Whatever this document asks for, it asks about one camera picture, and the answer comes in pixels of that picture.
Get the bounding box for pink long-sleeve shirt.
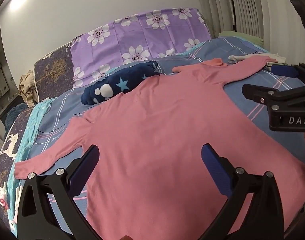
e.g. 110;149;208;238
14;56;305;240

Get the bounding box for beige grey folded clothes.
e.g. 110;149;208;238
228;51;286;72

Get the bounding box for dark unicorn print bedsheet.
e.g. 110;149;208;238
0;97;56;238

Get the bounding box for folded orange garment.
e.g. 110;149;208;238
171;58;228;74

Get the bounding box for blue plaid bed cover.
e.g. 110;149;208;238
16;36;305;238

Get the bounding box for beige knitted garment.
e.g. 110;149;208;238
19;70;39;108

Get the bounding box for navy star fleece blanket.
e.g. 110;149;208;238
80;61;159;105

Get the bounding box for dark tree-print pillow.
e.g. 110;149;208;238
34;42;74;101

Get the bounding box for purple floral pillow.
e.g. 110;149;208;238
71;7;211;88

